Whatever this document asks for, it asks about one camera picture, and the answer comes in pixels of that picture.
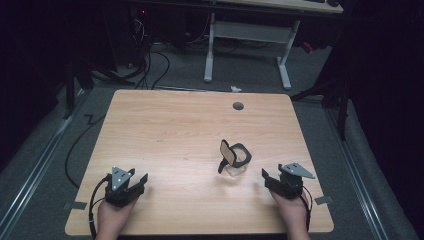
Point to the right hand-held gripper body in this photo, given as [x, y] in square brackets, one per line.
[288, 185]

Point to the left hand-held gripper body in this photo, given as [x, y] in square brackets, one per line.
[117, 186]

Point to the clear jar with black flip lid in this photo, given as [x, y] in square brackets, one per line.
[237, 159]

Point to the grey tape piece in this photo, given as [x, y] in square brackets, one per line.
[324, 200]
[78, 205]

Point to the round black table grommet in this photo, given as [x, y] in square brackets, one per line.
[238, 106]

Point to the black stand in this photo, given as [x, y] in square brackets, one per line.
[81, 76]
[336, 96]

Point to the crumpled white paper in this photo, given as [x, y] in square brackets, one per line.
[235, 88]

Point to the small red object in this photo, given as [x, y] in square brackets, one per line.
[307, 47]

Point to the white-framed desk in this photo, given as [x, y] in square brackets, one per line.
[248, 32]

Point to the metal floor rail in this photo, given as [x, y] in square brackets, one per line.
[36, 163]
[358, 173]

